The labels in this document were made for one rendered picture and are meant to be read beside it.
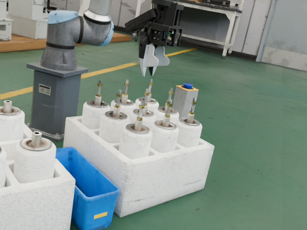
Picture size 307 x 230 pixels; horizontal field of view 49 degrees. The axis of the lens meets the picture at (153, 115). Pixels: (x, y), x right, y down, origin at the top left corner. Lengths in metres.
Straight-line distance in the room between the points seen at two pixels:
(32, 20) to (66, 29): 2.22
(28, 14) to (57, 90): 2.30
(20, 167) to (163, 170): 0.45
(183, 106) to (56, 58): 0.55
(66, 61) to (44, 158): 0.67
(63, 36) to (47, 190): 0.75
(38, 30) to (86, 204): 2.87
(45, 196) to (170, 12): 0.56
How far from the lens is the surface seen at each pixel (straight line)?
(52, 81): 1.43
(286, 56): 6.07
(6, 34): 3.33
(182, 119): 1.19
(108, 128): 1.09
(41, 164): 0.84
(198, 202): 1.22
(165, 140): 1.08
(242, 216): 1.23
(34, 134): 0.85
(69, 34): 1.43
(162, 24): 0.93
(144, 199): 1.09
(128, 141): 1.01
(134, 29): 0.99
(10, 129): 1.05
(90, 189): 1.10
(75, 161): 1.16
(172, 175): 1.12
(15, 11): 3.78
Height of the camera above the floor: 0.62
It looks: 18 degrees down
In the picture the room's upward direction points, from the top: 11 degrees clockwise
